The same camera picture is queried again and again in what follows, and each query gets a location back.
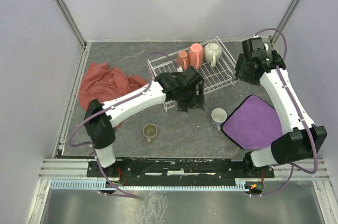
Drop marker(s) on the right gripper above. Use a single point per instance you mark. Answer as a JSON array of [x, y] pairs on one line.
[[240, 66]]

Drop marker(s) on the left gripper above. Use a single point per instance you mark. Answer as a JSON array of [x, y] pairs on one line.
[[190, 98]]

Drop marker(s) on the cream speckled mug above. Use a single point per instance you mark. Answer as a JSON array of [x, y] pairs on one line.
[[212, 53]]

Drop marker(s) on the small pink printed mug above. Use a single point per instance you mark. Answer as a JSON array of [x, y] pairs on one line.
[[183, 60]]

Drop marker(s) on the large pink mug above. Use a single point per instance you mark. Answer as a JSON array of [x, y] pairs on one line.
[[196, 53]]

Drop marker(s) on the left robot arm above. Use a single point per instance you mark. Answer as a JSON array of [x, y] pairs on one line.
[[101, 118]]

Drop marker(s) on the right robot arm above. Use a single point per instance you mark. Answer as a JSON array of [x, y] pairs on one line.
[[301, 138]]

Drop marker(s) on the grey blue mug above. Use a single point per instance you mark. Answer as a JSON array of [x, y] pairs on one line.
[[218, 116]]

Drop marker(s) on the olive green small cup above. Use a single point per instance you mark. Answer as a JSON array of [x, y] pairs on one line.
[[150, 131]]

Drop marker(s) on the purple cloth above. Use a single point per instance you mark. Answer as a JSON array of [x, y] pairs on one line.
[[253, 125]]

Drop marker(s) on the red cloth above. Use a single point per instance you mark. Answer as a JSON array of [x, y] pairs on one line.
[[106, 83]]

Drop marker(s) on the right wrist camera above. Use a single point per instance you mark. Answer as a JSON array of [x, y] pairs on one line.
[[253, 47]]

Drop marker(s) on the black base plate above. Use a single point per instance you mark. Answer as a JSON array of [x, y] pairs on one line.
[[126, 168]]

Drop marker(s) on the light blue cable duct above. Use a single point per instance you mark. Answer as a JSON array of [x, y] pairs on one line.
[[160, 183]]

